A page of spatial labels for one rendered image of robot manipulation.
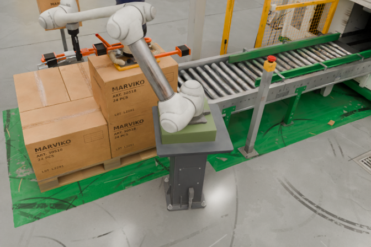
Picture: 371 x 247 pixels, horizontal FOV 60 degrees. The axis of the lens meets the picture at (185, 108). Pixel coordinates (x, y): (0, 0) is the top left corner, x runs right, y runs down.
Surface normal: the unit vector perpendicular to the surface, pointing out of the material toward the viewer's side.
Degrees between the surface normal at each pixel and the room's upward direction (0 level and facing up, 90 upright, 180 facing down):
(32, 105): 0
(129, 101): 90
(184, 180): 90
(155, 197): 0
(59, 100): 0
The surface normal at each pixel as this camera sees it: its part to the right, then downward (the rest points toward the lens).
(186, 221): 0.06, -0.79
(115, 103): 0.50, 0.56
